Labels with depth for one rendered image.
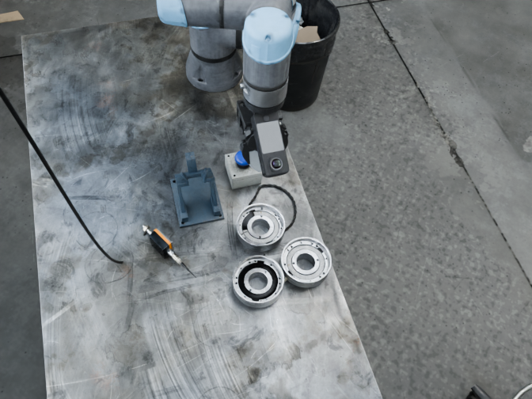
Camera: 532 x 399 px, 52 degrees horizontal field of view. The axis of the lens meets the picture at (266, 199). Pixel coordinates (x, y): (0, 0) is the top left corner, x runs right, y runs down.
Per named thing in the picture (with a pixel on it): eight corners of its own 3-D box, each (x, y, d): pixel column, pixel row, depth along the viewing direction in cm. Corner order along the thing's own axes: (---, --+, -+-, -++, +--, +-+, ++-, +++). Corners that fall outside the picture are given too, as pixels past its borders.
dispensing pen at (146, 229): (189, 277, 109) (136, 225, 115) (191, 286, 113) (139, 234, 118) (197, 270, 110) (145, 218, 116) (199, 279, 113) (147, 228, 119)
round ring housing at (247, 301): (279, 313, 110) (281, 305, 107) (228, 306, 111) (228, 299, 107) (285, 267, 116) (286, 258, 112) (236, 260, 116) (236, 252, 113)
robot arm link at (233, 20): (227, -37, 90) (222, 7, 84) (295, -33, 90) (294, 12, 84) (228, 2, 97) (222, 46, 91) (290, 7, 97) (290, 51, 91)
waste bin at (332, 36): (335, 110, 246) (352, 36, 210) (264, 123, 240) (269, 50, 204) (311, 58, 263) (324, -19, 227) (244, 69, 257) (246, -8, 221)
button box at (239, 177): (261, 183, 127) (262, 171, 123) (232, 189, 126) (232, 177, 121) (252, 156, 131) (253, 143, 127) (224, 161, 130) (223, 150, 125)
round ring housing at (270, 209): (292, 243, 119) (294, 234, 116) (248, 261, 116) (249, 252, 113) (270, 206, 124) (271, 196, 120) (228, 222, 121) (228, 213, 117)
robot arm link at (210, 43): (191, 24, 140) (188, -21, 129) (244, 28, 140) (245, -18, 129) (186, 58, 134) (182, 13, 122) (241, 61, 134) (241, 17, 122)
